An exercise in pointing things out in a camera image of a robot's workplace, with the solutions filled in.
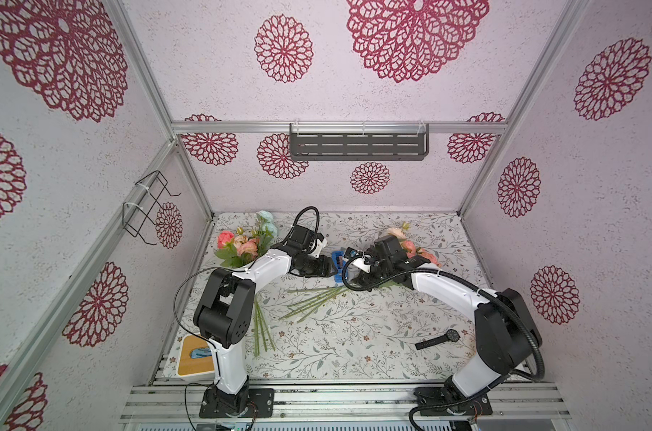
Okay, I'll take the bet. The pink rose bouquet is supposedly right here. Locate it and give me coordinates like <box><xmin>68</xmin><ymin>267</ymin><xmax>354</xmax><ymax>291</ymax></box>
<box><xmin>278</xmin><ymin>222</ymin><xmax>443</xmax><ymax>324</ymax></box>

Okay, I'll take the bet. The mixed pastel flower bouquet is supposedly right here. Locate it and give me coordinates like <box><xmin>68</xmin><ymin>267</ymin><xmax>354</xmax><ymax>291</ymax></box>
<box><xmin>214</xmin><ymin>211</ymin><xmax>278</xmax><ymax>357</ymax></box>

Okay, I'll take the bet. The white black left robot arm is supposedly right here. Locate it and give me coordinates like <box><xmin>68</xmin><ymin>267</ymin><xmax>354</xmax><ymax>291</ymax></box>
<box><xmin>193</xmin><ymin>239</ymin><xmax>336</xmax><ymax>396</ymax></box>

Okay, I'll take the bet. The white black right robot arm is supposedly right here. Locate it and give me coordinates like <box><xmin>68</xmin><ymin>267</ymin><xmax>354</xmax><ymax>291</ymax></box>
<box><xmin>342</xmin><ymin>251</ymin><xmax>546</xmax><ymax>400</ymax></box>

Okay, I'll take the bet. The black round knob tool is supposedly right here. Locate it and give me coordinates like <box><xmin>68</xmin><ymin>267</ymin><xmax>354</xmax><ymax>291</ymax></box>
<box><xmin>415</xmin><ymin>329</ymin><xmax>460</xmax><ymax>350</ymax></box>

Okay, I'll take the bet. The wooden lid tissue box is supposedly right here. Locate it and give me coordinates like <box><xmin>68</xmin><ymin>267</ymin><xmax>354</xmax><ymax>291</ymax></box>
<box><xmin>175</xmin><ymin>335</ymin><xmax>216</xmax><ymax>383</ymax></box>

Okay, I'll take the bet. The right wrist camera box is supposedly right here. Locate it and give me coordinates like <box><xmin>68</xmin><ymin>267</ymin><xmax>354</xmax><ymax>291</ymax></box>
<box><xmin>374</xmin><ymin>235</ymin><xmax>408</xmax><ymax>265</ymax></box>

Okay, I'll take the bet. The grey wall shelf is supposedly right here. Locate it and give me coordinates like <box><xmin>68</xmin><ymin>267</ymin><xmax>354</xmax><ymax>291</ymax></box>
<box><xmin>288</xmin><ymin>123</ymin><xmax>430</xmax><ymax>162</ymax></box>

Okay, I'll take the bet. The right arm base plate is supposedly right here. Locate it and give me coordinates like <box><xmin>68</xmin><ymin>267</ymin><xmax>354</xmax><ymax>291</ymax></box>
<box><xmin>413</xmin><ymin>385</ymin><xmax>493</xmax><ymax>417</ymax></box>

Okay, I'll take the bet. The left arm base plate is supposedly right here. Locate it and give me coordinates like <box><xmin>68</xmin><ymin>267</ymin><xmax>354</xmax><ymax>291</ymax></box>
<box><xmin>198</xmin><ymin>387</ymin><xmax>276</xmax><ymax>420</ymax></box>

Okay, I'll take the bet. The black wire wall rack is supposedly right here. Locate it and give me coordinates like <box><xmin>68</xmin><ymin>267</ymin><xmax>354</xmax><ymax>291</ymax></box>
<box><xmin>120</xmin><ymin>170</ymin><xmax>180</xmax><ymax>246</ymax></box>

